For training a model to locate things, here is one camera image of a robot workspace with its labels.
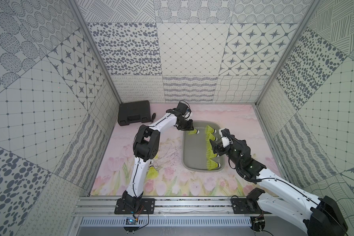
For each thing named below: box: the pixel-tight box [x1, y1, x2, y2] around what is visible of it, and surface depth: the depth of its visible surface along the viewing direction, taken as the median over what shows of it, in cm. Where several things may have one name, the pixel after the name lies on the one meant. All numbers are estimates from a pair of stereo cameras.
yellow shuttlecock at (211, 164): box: [206, 158, 221, 171], surface depth 87 cm
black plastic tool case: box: [117, 100, 151, 126], surface depth 109 cm
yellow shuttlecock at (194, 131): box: [187, 128, 200, 135], surface depth 102 cm
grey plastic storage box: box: [182, 120, 207, 173], surface depth 95 cm
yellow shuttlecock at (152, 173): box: [147, 164, 159, 180], surface depth 86 cm
